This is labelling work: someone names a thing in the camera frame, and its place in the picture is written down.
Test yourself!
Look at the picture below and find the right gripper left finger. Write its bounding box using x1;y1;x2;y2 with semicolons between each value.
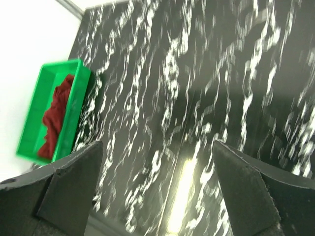
0;141;103;236

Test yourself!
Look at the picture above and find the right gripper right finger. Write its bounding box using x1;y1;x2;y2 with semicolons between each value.
213;141;315;236

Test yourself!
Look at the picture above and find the dark red t shirt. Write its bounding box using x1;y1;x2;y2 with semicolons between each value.
37;74;74;160

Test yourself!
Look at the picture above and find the green plastic bin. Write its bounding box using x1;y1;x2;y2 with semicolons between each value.
16;59;91;165

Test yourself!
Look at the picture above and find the left aluminium frame post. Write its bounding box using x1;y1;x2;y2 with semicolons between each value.
56;0;84;20

